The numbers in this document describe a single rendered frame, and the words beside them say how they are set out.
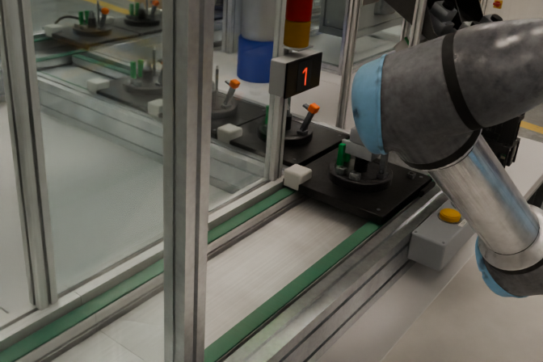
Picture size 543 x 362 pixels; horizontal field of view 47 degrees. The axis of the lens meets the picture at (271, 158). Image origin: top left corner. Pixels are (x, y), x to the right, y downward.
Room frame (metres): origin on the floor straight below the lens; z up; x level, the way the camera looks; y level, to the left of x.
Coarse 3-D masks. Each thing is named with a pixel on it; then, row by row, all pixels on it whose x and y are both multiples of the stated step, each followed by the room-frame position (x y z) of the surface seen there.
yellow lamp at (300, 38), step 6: (288, 24) 1.19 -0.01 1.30; (294, 24) 1.18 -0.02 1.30; (300, 24) 1.18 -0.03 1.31; (306, 24) 1.19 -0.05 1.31; (288, 30) 1.19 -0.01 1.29; (294, 30) 1.18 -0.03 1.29; (300, 30) 1.18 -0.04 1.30; (306, 30) 1.19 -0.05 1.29; (288, 36) 1.19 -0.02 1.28; (294, 36) 1.18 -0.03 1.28; (300, 36) 1.18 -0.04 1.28; (306, 36) 1.19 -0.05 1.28; (288, 42) 1.19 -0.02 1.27; (294, 42) 1.18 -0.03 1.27; (300, 42) 1.18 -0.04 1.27; (306, 42) 1.19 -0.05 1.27
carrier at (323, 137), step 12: (288, 108) 1.43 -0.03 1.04; (288, 120) 1.43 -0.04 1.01; (300, 120) 1.49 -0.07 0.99; (288, 132) 1.41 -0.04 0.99; (300, 132) 1.40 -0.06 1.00; (312, 132) 1.43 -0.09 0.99; (324, 132) 1.48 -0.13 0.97; (336, 132) 1.49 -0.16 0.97; (288, 144) 1.37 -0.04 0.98; (300, 144) 1.38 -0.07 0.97; (312, 144) 1.40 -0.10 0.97; (324, 144) 1.40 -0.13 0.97; (336, 144) 1.42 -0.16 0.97; (288, 156) 1.32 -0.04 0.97; (300, 156) 1.32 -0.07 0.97; (312, 156) 1.33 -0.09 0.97
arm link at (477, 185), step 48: (432, 48) 0.70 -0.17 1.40; (384, 96) 0.69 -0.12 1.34; (432, 96) 0.66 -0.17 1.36; (384, 144) 0.70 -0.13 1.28; (432, 144) 0.69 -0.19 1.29; (480, 144) 0.74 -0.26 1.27; (480, 192) 0.74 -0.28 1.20; (480, 240) 0.86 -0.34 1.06; (528, 240) 0.79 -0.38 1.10; (528, 288) 0.81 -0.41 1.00
